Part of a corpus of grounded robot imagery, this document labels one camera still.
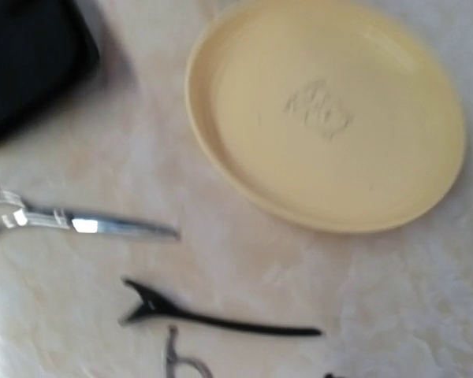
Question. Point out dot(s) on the long black hair clip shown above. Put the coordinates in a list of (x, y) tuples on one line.
[(155, 304)]

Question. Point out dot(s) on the straight silver scissors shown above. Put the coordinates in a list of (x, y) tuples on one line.
[(26, 215)]

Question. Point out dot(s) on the black zip tool case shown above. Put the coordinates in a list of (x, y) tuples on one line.
[(46, 49)]

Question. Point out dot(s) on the cream round plate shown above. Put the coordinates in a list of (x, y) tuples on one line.
[(328, 114)]

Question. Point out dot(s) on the thinning silver scissors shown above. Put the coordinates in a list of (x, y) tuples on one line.
[(173, 360)]

